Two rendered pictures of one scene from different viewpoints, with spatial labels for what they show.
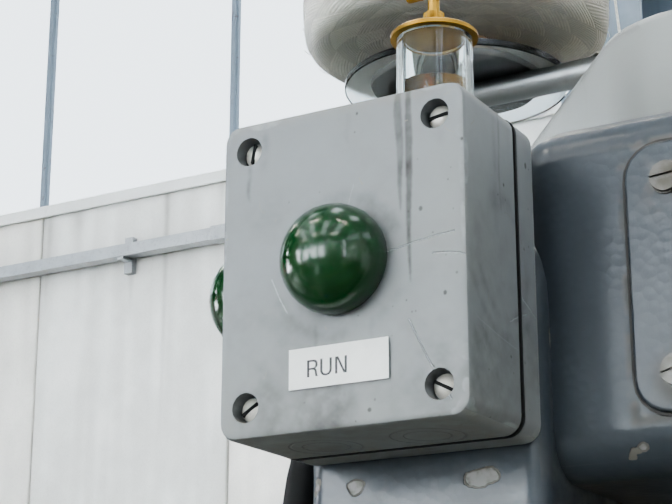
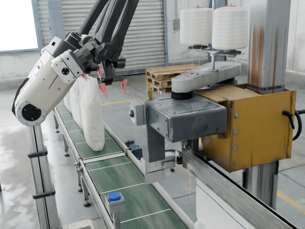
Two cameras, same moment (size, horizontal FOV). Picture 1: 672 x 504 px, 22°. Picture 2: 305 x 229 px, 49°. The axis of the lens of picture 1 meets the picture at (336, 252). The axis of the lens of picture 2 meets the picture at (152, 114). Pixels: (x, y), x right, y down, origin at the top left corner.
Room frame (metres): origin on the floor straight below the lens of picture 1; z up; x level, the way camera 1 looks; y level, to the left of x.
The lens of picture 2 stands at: (-0.55, -0.90, 1.69)
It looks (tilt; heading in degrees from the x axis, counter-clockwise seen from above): 17 degrees down; 39
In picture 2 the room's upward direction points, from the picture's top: 3 degrees counter-clockwise
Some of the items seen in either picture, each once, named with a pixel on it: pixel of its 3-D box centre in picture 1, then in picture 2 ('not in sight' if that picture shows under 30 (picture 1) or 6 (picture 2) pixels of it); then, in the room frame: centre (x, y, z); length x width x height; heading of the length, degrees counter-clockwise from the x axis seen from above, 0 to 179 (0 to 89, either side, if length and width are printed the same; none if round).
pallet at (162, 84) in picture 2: not in sight; (178, 77); (5.60, 3.27, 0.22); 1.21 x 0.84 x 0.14; 150
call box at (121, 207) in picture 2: not in sight; (115, 203); (0.44, 0.15, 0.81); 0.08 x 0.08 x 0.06; 60
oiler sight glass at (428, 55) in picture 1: (435, 90); (149, 91); (0.52, -0.03, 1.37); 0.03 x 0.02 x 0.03; 60
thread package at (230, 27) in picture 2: not in sight; (230, 27); (0.72, -0.29, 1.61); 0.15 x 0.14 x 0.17; 60
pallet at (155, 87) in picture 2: not in sight; (177, 84); (5.58, 3.27, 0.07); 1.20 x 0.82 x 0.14; 148
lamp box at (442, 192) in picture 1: (379, 282); (137, 112); (0.46, -0.01, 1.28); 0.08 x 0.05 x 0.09; 60
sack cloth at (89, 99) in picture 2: not in sight; (91, 110); (1.64, 1.65, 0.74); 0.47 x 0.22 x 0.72; 58
